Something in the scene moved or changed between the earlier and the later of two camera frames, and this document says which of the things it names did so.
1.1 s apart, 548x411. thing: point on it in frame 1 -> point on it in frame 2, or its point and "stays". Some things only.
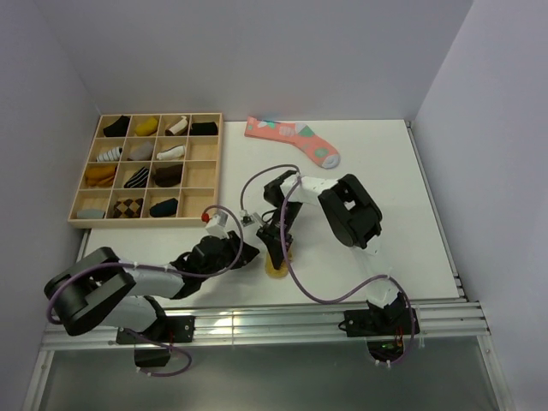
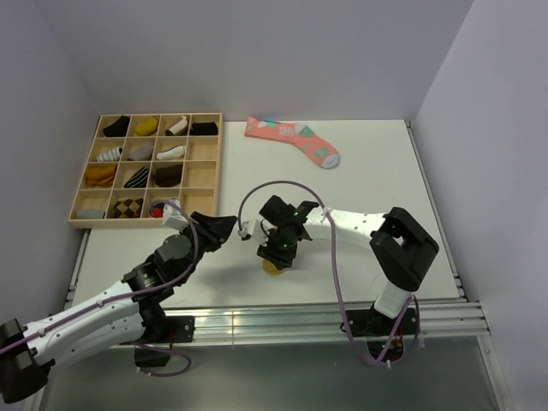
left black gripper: x=248 y=253 -> x=214 y=229
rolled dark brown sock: x=168 y=176 stays
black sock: x=204 y=128 stays
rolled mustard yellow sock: x=147 y=128 stays
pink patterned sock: x=299 y=134 stays
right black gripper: x=272 y=240 -> x=282 y=260
